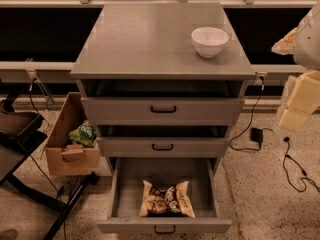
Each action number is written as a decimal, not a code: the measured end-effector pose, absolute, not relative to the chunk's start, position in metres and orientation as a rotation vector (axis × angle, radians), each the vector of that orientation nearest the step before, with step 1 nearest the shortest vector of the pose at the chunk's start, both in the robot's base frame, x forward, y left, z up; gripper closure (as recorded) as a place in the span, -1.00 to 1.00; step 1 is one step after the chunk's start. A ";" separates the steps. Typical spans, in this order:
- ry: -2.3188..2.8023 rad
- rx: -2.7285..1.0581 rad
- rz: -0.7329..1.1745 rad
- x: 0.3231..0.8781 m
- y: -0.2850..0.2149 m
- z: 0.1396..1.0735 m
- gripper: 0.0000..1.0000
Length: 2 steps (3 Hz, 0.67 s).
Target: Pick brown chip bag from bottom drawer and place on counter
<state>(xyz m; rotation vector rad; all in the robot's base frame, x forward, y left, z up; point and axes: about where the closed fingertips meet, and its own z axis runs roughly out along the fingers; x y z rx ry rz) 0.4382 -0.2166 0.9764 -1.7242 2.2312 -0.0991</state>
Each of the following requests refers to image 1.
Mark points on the cardboard box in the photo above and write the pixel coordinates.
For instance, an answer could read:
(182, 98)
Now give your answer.
(63, 157)

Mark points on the grey middle drawer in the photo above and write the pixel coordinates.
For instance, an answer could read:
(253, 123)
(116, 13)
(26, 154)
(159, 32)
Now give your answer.
(162, 147)

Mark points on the white ceramic bowl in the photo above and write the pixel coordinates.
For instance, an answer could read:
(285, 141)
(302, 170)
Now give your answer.
(209, 41)

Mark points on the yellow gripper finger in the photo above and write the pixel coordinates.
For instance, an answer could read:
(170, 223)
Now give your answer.
(303, 100)
(285, 46)

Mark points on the green snack bag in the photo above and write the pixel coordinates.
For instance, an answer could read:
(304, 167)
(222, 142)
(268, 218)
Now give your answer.
(83, 134)

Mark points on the brown chip bag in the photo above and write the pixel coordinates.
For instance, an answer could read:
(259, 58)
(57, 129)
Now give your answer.
(172, 202)

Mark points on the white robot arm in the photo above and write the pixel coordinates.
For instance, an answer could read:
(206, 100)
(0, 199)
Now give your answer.
(303, 43)

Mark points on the black rolling stand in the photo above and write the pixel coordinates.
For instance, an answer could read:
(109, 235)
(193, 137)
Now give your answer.
(17, 143)

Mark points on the grey open bottom drawer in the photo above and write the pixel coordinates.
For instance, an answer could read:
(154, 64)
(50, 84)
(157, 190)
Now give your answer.
(127, 193)

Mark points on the black power adapter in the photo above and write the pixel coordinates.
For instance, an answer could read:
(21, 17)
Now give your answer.
(256, 135)

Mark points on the grey top drawer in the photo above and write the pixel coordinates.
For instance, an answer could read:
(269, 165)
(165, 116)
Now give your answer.
(162, 111)

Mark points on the grey wall rail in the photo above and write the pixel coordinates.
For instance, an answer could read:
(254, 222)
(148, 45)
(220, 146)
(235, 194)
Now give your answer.
(59, 72)

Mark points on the grey drawer cabinet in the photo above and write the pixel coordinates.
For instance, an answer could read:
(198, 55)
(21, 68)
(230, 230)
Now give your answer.
(145, 50)

